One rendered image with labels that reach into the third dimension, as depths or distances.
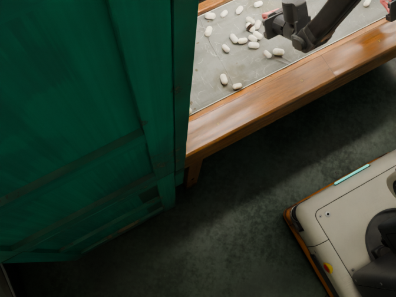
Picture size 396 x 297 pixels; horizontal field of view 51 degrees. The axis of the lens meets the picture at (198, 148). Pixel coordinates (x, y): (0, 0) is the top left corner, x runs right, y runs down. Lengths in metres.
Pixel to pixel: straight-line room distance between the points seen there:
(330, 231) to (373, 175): 0.31
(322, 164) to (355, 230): 0.44
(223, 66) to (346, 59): 0.41
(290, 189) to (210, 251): 0.50
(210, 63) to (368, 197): 0.92
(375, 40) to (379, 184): 0.66
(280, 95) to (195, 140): 0.31
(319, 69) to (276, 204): 0.84
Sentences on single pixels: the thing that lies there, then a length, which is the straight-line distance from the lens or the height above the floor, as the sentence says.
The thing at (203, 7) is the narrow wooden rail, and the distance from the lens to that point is 1.47.
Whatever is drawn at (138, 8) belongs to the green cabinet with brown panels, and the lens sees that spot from 0.40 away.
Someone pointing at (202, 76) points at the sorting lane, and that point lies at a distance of 1.38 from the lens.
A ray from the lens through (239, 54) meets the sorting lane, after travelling 1.43.
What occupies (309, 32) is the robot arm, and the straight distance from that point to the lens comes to 1.16.
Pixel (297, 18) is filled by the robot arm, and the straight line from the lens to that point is 1.21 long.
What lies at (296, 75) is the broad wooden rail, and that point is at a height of 0.76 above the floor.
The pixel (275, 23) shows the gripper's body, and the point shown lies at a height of 0.90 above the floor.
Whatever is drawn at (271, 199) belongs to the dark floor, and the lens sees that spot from 2.06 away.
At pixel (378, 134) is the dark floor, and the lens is 2.32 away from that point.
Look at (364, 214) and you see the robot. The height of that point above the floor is 0.28.
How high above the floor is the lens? 1.99
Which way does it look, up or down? 75 degrees down
